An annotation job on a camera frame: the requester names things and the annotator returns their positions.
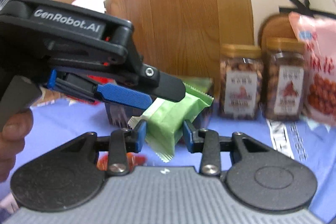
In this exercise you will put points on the round woven wooden tray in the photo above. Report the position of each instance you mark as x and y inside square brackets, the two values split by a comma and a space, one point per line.
[275, 26]

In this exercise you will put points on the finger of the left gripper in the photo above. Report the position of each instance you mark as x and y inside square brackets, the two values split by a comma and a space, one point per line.
[124, 96]
[156, 83]

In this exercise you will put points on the blue printed table cloth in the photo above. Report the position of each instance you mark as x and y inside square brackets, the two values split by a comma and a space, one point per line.
[309, 142]

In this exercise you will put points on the pastel plush toy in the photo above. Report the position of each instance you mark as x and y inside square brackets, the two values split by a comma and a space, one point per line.
[95, 5]

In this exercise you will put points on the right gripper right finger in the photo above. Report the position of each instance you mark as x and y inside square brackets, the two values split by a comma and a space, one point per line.
[207, 143]

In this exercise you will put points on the right nut jar gold lid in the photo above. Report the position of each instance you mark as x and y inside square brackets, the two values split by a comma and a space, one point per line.
[286, 73]

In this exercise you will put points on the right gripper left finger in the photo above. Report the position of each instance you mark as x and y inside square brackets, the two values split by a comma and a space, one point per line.
[121, 142]

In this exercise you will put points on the green snack bar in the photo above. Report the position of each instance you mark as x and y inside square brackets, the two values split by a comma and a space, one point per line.
[164, 127]

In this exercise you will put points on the person left hand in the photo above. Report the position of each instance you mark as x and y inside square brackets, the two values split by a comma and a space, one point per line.
[13, 136]

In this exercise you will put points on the red gift box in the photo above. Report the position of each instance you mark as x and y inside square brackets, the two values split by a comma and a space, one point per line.
[77, 87]

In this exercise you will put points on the pink fried twist snack bag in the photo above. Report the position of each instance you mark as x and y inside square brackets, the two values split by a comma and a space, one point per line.
[319, 38]

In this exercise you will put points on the black snack organizer box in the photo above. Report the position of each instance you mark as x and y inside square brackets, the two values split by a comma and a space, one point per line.
[127, 116]

